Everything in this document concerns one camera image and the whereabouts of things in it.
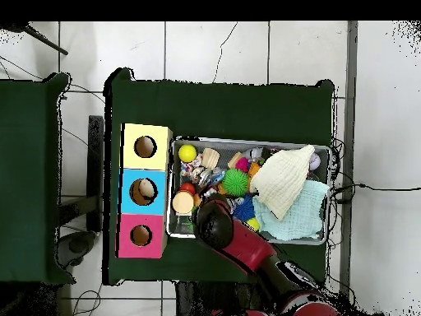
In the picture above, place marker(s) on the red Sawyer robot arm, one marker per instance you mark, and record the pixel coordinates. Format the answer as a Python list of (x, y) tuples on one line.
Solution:
[(250, 247)]

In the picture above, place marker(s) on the crushed clear plastic bottle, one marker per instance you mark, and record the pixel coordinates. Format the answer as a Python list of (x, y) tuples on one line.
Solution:
[(210, 176)]

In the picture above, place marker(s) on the wooden box with three holes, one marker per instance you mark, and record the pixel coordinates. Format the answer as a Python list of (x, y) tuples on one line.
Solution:
[(154, 204)]

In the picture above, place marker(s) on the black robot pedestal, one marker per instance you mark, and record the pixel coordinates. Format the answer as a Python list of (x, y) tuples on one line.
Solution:
[(204, 299)]

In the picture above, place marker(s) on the beige ball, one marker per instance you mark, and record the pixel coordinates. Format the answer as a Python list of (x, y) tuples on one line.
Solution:
[(147, 189)]

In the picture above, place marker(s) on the light blue waffle cloth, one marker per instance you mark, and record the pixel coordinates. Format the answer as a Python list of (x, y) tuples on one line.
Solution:
[(302, 214)]

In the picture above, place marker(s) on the plain green spiky ball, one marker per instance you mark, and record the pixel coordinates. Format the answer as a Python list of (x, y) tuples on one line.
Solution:
[(235, 182)]

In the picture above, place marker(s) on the cream waffle cloth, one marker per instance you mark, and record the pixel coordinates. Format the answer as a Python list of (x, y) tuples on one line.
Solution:
[(279, 181)]

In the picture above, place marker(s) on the neighbouring green covered table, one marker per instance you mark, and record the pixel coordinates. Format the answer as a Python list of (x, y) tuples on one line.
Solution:
[(26, 164)]

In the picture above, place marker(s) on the red tomato ball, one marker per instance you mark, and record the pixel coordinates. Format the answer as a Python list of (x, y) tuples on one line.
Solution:
[(188, 188)]

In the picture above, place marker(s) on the small yellow ball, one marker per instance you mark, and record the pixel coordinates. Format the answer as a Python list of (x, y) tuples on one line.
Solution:
[(254, 225)]

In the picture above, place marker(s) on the ribbed wooden piece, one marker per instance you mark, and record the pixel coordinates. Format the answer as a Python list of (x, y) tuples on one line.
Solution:
[(210, 158)]

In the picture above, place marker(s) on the dark green table cloth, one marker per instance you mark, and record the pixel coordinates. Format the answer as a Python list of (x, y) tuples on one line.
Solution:
[(230, 112)]

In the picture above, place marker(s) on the large yellow ball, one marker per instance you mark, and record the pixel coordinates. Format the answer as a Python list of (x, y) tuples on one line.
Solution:
[(187, 153)]

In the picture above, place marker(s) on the blue spiky ball with eyes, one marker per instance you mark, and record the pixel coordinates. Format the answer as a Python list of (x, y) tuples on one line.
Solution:
[(245, 209)]

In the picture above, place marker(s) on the black tripod leg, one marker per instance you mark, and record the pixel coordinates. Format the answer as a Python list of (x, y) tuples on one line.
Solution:
[(46, 42)]

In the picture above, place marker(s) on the toy burger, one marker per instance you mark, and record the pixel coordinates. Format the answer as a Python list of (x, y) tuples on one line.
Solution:
[(183, 202)]

